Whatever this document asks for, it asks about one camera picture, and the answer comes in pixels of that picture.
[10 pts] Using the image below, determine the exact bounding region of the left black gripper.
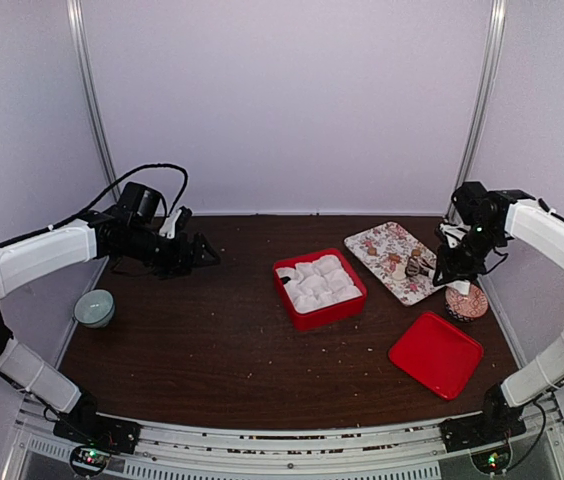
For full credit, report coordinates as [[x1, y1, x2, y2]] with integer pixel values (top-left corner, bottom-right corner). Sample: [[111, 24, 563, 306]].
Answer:
[[117, 224, 220, 280]]

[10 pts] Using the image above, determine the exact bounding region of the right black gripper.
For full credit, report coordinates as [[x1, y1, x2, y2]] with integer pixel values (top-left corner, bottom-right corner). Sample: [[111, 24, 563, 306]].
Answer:
[[433, 222, 503, 286]]

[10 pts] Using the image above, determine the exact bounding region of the metal serving tongs white handle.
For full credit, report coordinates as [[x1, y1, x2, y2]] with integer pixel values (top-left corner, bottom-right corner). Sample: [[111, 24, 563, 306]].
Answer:
[[405, 256, 471, 296]]

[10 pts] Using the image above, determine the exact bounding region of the red square tin box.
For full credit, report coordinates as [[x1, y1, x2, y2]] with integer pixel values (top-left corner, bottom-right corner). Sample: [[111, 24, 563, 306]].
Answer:
[[273, 248, 367, 331]]

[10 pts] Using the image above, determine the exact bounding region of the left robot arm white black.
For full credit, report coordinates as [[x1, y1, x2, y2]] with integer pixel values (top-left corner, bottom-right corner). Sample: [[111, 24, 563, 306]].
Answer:
[[0, 208, 220, 444]]

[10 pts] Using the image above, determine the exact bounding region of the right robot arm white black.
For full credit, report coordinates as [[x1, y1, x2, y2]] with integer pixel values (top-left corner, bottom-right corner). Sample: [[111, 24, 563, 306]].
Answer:
[[433, 181, 564, 442]]

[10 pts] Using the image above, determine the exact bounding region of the red patterned small bowl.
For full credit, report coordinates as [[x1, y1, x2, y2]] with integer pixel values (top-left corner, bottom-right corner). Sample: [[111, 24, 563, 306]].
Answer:
[[445, 285, 489, 323]]

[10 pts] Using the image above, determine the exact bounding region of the floral rectangular tray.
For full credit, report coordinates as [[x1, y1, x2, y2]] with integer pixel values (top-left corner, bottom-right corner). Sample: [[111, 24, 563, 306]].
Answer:
[[344, 222, 443, 306]]

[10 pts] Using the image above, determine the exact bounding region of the red tin lid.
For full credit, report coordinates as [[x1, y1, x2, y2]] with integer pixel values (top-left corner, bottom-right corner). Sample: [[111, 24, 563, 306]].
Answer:
[[388, 312, 484, 401]]

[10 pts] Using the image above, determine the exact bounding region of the pale green ceramic bowl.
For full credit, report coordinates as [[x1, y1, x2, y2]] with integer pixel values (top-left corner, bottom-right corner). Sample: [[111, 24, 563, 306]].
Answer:
[[73, 289, 115, 329]]

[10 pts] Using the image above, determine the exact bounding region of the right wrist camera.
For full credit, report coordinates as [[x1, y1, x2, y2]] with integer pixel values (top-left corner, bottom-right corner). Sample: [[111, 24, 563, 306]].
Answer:
[[435, 218, 469, 248]]

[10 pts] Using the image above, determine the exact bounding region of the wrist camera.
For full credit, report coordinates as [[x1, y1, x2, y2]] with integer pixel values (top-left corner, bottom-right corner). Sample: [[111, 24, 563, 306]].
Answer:
[[159, 206, 192, 240], [435, 218, 469, 248]]

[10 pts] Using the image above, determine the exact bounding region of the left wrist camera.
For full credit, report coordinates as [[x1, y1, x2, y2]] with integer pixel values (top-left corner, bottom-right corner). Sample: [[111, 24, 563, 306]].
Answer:
[[159, 206, 192, 240]]

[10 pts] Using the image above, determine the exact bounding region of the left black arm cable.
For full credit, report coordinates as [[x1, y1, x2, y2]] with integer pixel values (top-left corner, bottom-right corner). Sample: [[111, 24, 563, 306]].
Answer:
[[81, 163, 189, 221]]

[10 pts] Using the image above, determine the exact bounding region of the right aluminium frame post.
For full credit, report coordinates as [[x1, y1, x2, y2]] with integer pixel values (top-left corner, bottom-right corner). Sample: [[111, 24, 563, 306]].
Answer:
[[454, 0, 507, 194]]

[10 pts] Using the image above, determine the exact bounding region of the aluminium frame post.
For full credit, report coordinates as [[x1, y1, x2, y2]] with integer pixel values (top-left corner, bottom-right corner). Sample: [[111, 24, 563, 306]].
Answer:
[[454, 0, 507, 194], [66, 0, 121, 202]]

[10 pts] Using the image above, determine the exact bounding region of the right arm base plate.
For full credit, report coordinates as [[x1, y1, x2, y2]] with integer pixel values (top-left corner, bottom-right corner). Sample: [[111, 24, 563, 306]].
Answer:
[[439, 414, 526, 476]]

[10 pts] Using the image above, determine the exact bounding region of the front aluminium rail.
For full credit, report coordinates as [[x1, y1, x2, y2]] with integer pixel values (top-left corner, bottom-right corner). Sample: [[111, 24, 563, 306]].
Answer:
[[9, 394, 564, 480]]

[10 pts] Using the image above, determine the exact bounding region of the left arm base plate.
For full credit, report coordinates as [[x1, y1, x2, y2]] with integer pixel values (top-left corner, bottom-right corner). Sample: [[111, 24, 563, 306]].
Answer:
[[53, 415, 141, 478]]

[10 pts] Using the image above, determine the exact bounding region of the left aluminium frame post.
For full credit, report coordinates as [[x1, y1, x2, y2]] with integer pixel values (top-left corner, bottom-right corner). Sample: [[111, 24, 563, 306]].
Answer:
[[66, 0, 121, 202]]

